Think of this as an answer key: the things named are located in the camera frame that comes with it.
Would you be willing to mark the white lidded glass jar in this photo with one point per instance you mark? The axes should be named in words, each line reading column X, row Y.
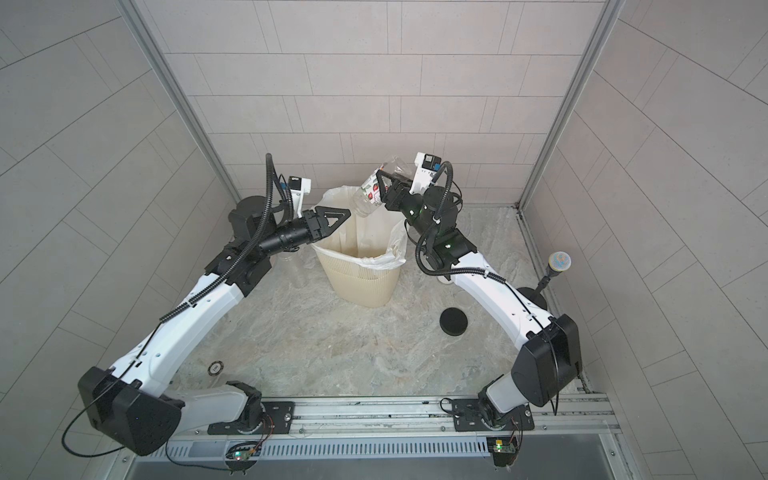
column 370, row 195

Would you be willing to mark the right green circuit board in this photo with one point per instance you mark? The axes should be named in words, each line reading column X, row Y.
column 503, row 451

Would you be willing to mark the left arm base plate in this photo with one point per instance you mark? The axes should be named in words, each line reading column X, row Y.
column 274, row 417

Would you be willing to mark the left green circuit board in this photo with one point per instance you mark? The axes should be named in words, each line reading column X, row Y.
column 244, row 452

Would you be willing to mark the cream woven waste bin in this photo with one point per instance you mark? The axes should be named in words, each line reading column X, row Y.
column 368, row 282

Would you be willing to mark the white plastic bin liner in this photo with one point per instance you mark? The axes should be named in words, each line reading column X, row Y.
column 375, row 242

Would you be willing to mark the black round jar lid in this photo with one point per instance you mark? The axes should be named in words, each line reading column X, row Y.
column 453, row 321

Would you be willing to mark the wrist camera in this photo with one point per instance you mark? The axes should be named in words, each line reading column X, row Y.
column 427, row 165
column 299, row 188

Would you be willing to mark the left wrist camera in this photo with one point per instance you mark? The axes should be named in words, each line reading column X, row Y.
column 299, row 188

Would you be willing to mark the green circuit board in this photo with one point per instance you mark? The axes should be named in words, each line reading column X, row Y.
column 503, row 451
column 244, row 452

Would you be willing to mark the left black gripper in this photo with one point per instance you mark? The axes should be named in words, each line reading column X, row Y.
column 310, row 226

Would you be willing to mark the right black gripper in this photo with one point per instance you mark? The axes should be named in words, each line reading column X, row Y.
column 398, row 197

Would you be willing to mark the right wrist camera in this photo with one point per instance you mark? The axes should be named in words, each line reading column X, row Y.
column 427, row 165

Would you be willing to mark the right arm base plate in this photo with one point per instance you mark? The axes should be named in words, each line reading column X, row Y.
column 476, row 415

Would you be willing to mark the aluminium mounting rail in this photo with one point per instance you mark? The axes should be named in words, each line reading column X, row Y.
column 409, row 416

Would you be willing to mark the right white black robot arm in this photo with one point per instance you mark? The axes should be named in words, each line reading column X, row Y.
column 549, row 350

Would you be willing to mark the black stand with round top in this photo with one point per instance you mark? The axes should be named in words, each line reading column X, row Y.
column 558, row 262

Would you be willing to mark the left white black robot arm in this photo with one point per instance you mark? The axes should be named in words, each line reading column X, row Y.
column 128, row 402

